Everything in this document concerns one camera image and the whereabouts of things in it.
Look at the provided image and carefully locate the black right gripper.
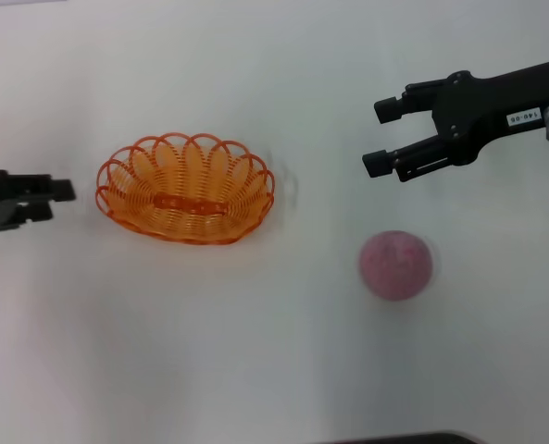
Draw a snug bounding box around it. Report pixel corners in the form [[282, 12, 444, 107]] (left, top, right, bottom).
[[361, 55, 549, 183]]

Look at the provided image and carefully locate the orange plastic wire basket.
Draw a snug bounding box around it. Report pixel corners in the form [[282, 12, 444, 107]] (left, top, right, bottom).
[[94, 131, 276, 247]]

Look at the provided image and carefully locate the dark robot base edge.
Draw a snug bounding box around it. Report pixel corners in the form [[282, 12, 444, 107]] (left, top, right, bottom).
[[319, 430, 481, 444]]

